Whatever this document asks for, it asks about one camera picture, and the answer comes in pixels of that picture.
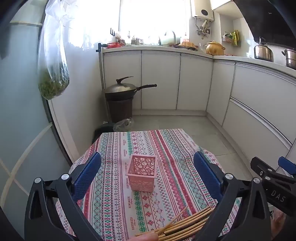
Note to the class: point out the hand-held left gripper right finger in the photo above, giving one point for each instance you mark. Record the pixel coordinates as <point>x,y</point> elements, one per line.
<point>207,176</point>

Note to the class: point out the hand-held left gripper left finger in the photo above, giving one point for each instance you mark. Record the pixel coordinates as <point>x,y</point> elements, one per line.
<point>87,176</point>

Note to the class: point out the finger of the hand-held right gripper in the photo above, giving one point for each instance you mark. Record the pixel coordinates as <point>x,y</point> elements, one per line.
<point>260,166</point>
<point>286,164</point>

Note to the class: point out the bundle of bamboo chopsticks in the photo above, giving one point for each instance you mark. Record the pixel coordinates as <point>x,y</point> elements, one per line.
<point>185,222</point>

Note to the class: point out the pink plastic basket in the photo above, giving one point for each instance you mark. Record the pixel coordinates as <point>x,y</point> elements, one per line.
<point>141,183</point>

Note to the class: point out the person's right hand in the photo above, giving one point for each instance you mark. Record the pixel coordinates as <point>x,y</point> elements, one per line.
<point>278,224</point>

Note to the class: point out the dark bag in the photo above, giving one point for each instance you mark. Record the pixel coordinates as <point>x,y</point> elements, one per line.
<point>103,133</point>

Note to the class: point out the patterned striped tablecloth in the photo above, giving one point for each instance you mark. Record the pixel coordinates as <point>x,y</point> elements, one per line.
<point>161,162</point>

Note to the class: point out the clear crumpled plastic bag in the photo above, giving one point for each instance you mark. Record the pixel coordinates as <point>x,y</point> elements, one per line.
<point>123,125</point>

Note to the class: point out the brown plastic bin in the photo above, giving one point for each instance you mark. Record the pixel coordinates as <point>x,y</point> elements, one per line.
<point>120,111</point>

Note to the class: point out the glass door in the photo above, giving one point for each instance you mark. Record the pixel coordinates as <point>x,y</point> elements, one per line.
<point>20,115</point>

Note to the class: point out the black wok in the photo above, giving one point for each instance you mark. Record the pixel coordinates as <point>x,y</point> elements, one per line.
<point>129,93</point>

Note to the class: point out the wok lid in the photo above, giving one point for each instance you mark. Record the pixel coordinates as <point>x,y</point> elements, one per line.
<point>120,88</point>

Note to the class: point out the hanging plastic bag of greens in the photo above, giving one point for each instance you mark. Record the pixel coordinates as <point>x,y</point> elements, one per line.
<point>53,88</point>

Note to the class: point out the white kitchen cabinet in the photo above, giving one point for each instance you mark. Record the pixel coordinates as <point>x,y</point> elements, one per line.
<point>196,81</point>

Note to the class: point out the steel stock pot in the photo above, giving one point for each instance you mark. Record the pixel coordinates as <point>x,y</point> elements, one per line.
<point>290,59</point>

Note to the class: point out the steel kettle pot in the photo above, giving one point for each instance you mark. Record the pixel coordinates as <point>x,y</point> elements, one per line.
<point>263,52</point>

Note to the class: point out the yellow clay pot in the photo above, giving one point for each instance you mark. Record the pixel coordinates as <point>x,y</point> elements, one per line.
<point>215,48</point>

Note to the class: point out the woven basket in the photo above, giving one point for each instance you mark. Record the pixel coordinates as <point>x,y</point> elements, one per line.
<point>187,44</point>

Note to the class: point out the red plastic basket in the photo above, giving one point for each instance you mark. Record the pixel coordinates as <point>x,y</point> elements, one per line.
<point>113,45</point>

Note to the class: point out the group of small bottles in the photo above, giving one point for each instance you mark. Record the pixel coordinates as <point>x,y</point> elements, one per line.
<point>134,41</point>

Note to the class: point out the metal faucet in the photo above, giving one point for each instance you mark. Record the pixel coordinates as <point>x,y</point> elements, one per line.
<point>174,37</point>

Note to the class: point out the black range hood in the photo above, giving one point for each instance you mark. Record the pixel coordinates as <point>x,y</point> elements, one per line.
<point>266,18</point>

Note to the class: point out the water heater pipes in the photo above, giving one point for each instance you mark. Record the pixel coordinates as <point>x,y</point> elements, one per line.
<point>203,27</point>

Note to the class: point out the white water heater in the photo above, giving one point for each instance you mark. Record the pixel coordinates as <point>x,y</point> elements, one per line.
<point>201,9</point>

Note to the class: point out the bright window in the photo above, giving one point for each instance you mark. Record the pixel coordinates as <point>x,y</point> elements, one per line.
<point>150,16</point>

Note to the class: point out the wall rack with packets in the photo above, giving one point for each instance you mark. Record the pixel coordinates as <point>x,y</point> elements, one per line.
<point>231,38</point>

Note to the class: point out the black wall hook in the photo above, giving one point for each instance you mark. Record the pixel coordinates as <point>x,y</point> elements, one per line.
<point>112,32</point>

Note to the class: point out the white wall cabinet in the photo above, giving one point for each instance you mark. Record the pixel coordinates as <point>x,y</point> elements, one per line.
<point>219,4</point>

